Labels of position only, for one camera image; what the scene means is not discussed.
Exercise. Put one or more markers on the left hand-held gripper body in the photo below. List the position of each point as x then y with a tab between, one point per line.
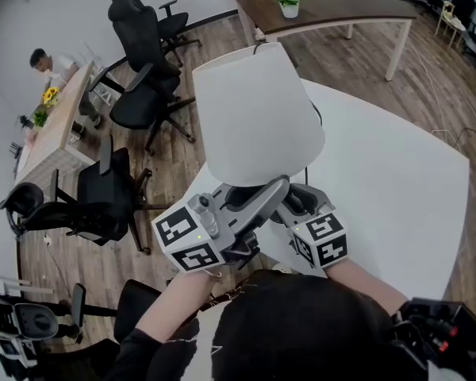
182	236

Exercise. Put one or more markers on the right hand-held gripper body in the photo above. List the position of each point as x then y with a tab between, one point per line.
321	240

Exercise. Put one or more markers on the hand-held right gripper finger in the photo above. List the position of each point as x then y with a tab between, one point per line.
291	214
315	198

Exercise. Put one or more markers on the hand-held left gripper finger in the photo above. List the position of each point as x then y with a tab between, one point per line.
225	192
267	208

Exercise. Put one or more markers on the white table lamp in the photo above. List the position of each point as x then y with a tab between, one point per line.
258	113

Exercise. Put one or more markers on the person's left forearm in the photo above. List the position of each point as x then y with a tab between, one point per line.
174	304

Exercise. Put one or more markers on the person's right forearm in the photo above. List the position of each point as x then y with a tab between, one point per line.
365	288

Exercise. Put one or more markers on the light wooden desk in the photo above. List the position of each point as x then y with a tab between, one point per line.
63	125

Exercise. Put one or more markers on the dark brown desk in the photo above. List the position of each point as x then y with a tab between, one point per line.
341	2

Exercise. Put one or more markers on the person's black shirt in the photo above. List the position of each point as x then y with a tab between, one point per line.
301	332

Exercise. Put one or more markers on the black device with red buttons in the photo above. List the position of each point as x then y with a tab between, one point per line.
440	332

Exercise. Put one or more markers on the black high-back office chair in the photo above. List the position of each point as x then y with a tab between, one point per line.
143	54

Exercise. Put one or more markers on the white side table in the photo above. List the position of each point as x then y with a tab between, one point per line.
24	286

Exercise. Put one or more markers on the grey black office chair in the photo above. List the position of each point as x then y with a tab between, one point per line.
35	320

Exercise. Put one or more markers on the small green plant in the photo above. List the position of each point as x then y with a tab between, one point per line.
40	118

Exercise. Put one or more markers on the black router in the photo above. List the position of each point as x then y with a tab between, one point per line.
16	149

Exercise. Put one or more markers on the potted sunflowers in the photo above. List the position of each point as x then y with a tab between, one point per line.
51	95

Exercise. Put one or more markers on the small black gadget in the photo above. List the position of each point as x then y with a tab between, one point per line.
25	122

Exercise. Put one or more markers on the green plant in white pot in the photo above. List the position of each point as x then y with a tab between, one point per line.
289	2

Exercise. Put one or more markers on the small pale wooden chair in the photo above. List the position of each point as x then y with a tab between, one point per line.
452	20

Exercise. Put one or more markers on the white frame chair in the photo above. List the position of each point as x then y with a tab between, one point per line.
105	89

